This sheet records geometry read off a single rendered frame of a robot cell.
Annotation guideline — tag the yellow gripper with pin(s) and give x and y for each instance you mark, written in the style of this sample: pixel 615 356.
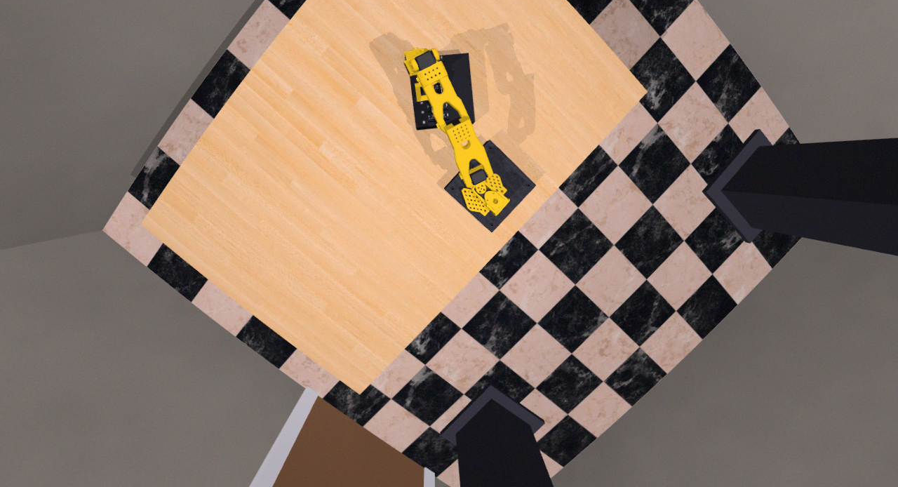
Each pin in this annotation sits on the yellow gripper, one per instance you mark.
pixel 420 94

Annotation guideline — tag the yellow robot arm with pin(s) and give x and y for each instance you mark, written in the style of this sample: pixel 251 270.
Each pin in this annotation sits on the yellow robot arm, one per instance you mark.
pixel 459 130

